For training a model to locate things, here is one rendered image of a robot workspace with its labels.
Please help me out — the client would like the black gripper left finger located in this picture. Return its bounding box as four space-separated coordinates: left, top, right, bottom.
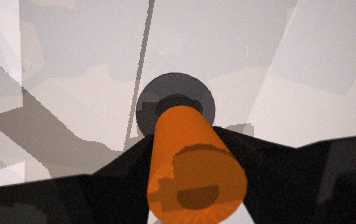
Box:
0 134 154 224

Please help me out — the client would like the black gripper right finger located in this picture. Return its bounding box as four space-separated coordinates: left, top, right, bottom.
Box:
211 126 356 224

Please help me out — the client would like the orange knob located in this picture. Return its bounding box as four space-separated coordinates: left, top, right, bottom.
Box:
147 105 247 224

